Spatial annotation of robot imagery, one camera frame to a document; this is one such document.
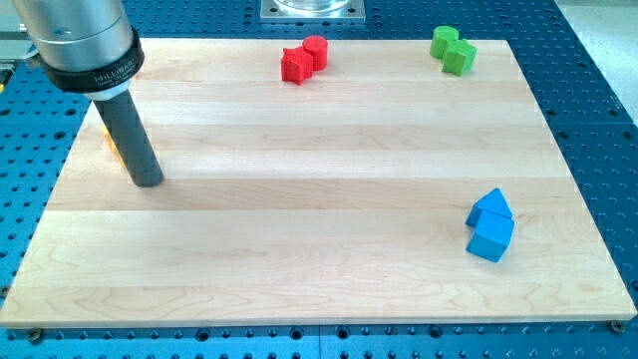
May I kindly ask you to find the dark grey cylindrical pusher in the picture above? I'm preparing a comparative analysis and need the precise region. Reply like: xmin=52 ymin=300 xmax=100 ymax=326
xmin=95 ymin=90 xmax=163 ymax=187

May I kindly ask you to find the black millibar tool flange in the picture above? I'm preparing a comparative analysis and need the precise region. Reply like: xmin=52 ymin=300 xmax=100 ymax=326
xmin=41 ymin=27 xmax=145 ymax=94

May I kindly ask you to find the yellow hexagon block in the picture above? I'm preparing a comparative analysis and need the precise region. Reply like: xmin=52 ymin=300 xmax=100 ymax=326
xmin=102 ymin=126 xmax=124 ymax=165

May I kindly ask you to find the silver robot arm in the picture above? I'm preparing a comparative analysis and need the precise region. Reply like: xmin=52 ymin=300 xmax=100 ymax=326
xmin=12 ymin=0 xmax=163 ymax=187

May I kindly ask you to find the green hexagon block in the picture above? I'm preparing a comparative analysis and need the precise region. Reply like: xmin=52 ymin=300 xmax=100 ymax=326
xmin=442 ymin=39 xmax=478 ymax=77

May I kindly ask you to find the red star block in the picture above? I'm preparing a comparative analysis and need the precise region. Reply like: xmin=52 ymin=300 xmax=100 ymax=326
xmin=280 ymin=47 xmax=313 ymax=85

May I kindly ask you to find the red cylinder block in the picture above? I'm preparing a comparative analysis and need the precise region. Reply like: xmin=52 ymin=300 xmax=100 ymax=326
xmin=302 ymin=35 xmax=329 ymax=71

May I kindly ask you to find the light wooden board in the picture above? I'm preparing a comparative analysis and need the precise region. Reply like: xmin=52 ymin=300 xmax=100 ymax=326
xmin=1 ymin=39 xmax=636 ymax=328

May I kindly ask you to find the green cylinder block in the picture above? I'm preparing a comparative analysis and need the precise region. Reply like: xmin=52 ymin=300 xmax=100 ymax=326
xmin=430 ymin=25 xmax=460 ymax=60

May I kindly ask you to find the blue triangle block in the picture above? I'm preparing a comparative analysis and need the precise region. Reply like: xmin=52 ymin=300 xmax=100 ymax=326
xmin=466 ymin=187 xmax=513 ymax=227

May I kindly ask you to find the blue cube block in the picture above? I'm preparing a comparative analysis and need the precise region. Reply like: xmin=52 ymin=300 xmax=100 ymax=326
xmin=466 ymin=210 xmax=514 ymax=262

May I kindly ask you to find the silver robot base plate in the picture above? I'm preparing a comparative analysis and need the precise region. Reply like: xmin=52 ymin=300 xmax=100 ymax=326
xmin=259 ymin=0 xmax=366 ymax=23

